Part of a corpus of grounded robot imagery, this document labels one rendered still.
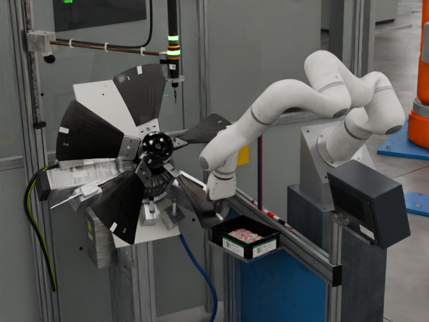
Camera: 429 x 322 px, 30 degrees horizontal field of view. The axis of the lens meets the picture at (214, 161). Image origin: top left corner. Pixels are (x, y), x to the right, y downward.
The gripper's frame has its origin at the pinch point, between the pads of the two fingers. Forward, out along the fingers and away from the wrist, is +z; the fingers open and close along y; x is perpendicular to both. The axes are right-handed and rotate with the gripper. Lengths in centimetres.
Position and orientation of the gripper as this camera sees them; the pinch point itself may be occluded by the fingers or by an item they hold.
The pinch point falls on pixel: (218, 206)
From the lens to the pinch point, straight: 292.4
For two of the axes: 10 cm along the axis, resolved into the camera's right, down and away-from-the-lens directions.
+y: -9.1, 1.5, -4.0
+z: -1.1, 8.1, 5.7
